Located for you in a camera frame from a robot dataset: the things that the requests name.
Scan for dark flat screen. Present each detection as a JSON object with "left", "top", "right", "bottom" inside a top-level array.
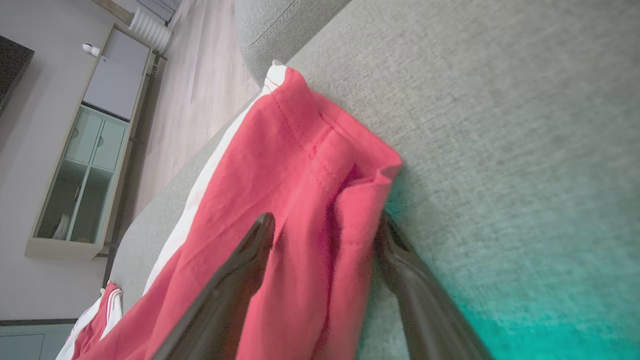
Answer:
[{"left": 0, "top": 35, "right": 36, "bottom": 119}]

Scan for red basketball jersey white sleeves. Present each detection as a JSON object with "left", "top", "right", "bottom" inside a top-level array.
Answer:
[{"left": 55, "top": 281, "right": 125, "bottom": 360}]

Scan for grey sofa back cushion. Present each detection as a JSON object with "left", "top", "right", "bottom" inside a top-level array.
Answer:
[{"left": 234, "top": 0, "right": 352, "bottom": 87}]

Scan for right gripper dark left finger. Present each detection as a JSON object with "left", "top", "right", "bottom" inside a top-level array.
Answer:
[{"left": 150, "top": 212, "right": 276, "bottom": 360}]

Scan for beige cabinet with glass doors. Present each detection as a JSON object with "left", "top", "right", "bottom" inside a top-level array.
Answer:
[{"left": 25, "top": 22, "right": 168, "bottom": 262}]

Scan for white ribbed radiator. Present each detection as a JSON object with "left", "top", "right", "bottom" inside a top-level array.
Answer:
[{"left": 128, "top": 7, "right": 174, "bottom": 55}]

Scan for grey-green low cabinet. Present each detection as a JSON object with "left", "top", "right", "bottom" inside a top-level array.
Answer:
[{"left": 0, "top": 320, "right": 80, "bottom": 360}]

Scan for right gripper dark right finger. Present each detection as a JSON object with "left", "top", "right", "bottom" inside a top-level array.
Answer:
[{"left": 375, "top": 210, "right": 494, "bottom": 360}]

